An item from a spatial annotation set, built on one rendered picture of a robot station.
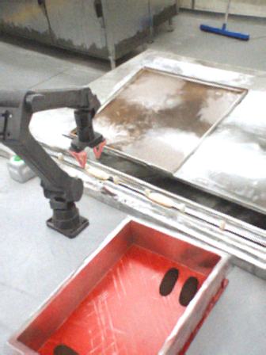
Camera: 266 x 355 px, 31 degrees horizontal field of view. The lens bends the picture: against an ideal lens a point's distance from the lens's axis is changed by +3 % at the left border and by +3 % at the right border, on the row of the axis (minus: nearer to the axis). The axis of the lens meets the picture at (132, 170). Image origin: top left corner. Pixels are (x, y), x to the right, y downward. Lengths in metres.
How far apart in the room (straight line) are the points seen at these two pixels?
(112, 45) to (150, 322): 3.42
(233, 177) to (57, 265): 0.61
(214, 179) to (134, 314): 0.53
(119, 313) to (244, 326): 0.30
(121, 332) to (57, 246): 0.37
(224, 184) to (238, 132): 0.25
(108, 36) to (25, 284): 3.23
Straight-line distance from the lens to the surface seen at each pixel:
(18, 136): 1.16
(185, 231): 1.42
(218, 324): 1.26
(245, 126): 1.75
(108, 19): 4.34
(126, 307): 1.29
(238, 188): 1.53
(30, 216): 1.63
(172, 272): 1.35
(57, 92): 1.36
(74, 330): 1.28
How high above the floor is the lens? 1.82
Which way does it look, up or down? 35 degrees down
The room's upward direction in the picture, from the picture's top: 7 degrees counter-clockwise
